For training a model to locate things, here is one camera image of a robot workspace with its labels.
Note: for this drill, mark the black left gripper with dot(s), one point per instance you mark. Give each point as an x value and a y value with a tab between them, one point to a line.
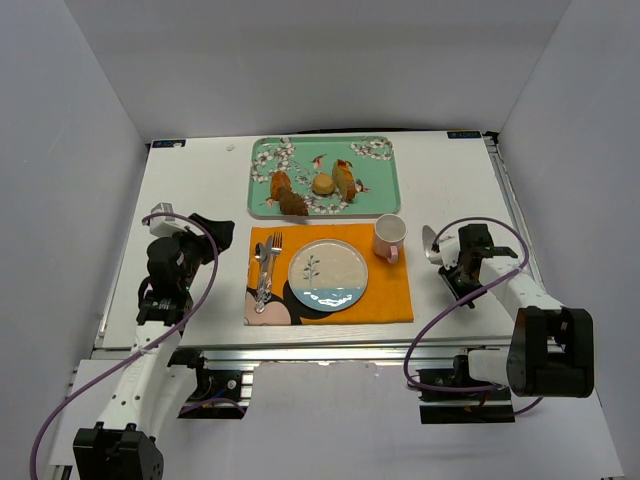
198	239

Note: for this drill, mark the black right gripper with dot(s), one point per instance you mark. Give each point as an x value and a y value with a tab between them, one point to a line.
455	275

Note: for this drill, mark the sliced bread loaf piece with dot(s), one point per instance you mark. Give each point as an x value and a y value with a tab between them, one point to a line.
344	180

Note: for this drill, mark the metal cake server wooden handle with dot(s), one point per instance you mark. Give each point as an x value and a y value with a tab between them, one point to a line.
429	239

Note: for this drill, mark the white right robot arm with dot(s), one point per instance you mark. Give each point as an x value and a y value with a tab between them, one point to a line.
551	351

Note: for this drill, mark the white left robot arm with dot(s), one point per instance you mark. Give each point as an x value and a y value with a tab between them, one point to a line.
154	381

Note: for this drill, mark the silver spoon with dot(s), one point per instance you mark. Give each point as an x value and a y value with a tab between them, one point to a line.
260	255

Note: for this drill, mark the silver fork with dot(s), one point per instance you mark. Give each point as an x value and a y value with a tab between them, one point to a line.
275	249

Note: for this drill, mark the pink ceramic mug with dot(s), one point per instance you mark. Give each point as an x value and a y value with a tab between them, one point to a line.
389	235

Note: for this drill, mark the orange cartoon placemat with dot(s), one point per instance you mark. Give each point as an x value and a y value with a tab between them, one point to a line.
385	300

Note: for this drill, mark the left blue table label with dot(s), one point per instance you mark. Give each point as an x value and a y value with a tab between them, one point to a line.
168	143

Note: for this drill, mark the blue table label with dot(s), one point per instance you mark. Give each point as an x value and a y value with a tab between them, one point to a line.
168	143
464	134

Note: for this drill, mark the dark brown chocolate pastry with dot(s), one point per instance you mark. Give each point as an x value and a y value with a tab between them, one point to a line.
291	203

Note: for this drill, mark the golden croissant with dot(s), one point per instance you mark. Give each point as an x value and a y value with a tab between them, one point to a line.
279	181

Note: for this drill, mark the green floral serving tray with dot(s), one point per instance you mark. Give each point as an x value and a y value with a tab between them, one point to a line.
372	163

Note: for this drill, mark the blue white ceramic plate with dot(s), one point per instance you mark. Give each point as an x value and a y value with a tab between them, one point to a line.
328	275

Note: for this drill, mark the round yellow muffin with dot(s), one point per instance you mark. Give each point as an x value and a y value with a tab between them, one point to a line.
323	184

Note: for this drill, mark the right blue table label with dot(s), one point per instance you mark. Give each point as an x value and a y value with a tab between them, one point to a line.
464	134

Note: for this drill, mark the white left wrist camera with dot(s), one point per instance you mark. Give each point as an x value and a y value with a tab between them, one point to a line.
163	225

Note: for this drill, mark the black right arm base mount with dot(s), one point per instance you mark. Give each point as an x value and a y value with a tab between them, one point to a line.
446	408

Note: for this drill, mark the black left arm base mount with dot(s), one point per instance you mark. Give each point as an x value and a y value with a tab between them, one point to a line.
221	389

